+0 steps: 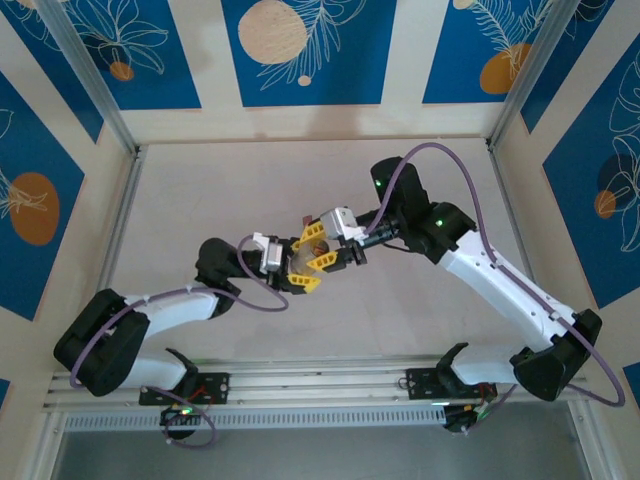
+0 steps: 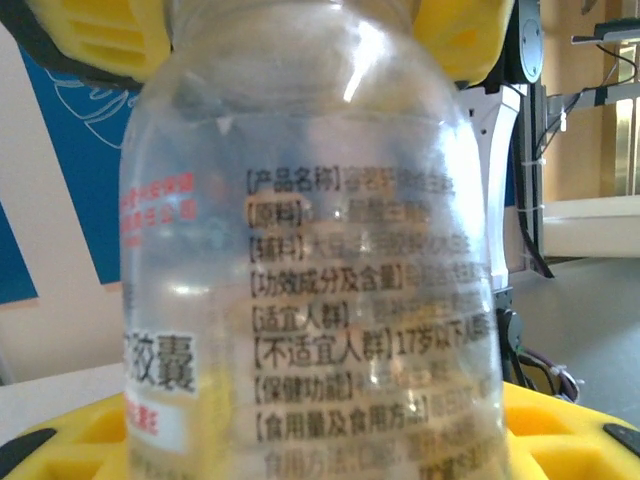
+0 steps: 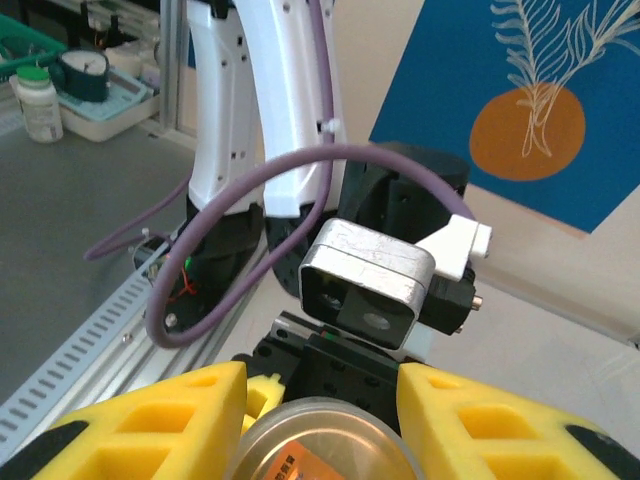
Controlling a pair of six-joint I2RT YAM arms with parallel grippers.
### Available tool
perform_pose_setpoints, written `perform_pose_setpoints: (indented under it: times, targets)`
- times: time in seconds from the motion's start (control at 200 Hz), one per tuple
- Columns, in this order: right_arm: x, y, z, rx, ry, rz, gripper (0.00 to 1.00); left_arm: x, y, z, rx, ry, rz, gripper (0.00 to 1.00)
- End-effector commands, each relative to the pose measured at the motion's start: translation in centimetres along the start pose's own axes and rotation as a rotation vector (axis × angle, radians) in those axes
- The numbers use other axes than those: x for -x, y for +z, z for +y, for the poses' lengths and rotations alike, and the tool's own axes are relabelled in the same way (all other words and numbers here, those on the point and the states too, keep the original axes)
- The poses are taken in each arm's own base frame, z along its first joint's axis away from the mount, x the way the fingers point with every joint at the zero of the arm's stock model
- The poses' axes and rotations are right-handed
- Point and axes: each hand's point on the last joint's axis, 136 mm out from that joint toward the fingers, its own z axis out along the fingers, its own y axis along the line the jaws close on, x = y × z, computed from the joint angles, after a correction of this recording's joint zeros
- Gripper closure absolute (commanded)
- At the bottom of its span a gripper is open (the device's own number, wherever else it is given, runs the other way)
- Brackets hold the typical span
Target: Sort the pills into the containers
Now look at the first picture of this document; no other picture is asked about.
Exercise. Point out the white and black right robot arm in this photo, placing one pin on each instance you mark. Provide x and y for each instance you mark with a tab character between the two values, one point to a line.
510	295

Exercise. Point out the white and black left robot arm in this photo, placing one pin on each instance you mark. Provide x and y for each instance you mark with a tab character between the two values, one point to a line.
175	307

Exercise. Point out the grey metal sheet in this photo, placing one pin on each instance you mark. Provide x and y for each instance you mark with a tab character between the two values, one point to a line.
320	457

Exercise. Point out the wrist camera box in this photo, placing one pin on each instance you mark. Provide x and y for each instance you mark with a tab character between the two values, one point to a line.
335	224
272	257

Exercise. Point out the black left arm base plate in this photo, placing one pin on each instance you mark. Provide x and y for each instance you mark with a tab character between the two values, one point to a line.
220	387

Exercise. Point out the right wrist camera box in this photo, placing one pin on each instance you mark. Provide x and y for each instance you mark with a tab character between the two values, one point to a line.
335	224

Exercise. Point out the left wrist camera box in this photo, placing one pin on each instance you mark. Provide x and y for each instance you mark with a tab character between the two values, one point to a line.
272	257

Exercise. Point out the aluminium side rail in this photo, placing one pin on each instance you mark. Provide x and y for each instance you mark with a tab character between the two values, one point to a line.
125	210
504	190

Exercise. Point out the aluminium cross beam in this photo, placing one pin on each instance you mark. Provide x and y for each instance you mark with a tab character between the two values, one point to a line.
320	385

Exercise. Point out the blue floral wall panel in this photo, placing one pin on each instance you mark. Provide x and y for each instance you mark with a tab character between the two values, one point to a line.
450	50
40	260
35	30
350	75
570	50
4	395
590	225
632	380
165	75

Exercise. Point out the clear plastic pill container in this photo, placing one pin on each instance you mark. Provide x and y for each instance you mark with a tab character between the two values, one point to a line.
300	261

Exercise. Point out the aluminium frame post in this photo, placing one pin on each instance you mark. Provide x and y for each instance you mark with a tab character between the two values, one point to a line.
85	65
587	445
45	450
535	70

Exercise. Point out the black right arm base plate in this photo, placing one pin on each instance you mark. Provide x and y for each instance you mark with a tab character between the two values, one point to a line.
420	382

